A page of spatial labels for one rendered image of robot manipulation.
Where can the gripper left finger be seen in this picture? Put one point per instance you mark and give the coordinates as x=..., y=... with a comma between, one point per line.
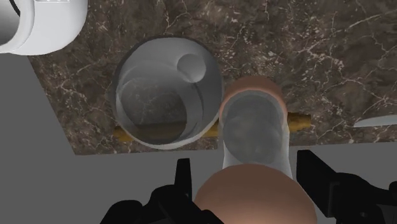
x=164, y=208

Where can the clear grey glass cup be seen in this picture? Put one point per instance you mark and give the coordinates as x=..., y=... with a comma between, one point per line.
x=155, y=65

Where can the yellow wooden stick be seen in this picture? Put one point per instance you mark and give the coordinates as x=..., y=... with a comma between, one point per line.
x=299, y=122

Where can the pale grey flat object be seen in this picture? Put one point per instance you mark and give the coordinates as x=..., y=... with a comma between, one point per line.
x=380, y=120

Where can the pink capped clear glass shaker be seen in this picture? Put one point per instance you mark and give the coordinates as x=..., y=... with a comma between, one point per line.
x=254, y=195

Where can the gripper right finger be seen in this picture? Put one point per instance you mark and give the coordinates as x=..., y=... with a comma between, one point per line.
x=350, y=198

